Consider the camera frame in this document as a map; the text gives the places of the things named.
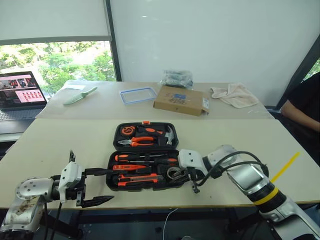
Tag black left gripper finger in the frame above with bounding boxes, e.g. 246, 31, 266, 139
84, 168, 119, 177
81, 195, 115, 209

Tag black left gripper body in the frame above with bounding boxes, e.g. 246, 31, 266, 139
65, 169, 87, 207

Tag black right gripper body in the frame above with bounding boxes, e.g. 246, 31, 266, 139
184, 166, 202, 187

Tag black orange handle screwdriver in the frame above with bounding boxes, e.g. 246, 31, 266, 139
114, 153, 169, 163
127, 157, 179, 167

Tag black tool case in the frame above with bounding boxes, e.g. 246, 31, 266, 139
105, 120, 181, 192

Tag black bit holder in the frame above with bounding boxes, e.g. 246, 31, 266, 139
156, 163, 171, 174

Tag orange voltage tester pen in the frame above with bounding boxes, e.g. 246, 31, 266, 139
112, 164, 148, 172

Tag silver head hammer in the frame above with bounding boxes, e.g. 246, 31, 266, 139
138, 125, 175, 146

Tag orange utility knife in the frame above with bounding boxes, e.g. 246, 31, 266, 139
117, 173, 161, 187

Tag orange black tape measure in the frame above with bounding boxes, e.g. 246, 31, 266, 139
120, 125, 136, 137

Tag brown cardboard box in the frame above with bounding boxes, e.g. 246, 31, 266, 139
152, 85, 211, 117

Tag light green sheathed knife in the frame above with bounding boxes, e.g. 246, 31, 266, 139
62, 86, 99, 106

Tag clear blue rimmed container lid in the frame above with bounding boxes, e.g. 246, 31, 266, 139
119, 86, 158, 106

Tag plastic bag of black parts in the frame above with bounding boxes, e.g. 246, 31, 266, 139
159, 69, 195, 89

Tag pink towel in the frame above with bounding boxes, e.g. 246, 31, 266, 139
209, 82, 260, 109

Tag yellow strip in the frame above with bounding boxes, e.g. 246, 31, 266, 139
270, 151, 301, 184

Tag open laptop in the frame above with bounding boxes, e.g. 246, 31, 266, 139
0, 70, 49, 136

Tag person in black shirt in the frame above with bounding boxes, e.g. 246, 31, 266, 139
280, 71, 320, 153

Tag black slanted beam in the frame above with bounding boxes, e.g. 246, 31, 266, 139
276, 31, 320, 107

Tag white roller blind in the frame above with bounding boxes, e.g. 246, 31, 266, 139
0, 0, 111, 46

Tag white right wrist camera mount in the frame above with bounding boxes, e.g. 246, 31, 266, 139
177, 149, 208, 176

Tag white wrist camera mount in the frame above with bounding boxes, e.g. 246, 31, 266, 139
58, 161, 85, 204
177, 149, 208, 176

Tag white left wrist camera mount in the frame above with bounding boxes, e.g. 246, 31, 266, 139
58, 161, 85, 204

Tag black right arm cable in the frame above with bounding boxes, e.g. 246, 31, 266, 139
193, 150, 270, 195

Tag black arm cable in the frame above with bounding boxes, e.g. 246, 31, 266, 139
193, 150, 270, 195
42, 201, 64, 240

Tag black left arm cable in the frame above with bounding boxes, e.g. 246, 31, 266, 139
42, 201, 64, 240

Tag white cable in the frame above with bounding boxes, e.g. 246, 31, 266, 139
163, 207, 180, 240

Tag orange handle pliers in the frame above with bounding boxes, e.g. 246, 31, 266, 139
117, 135, 156, 148

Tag black window frame post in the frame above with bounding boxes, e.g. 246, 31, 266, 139
104, 0, 123, 82

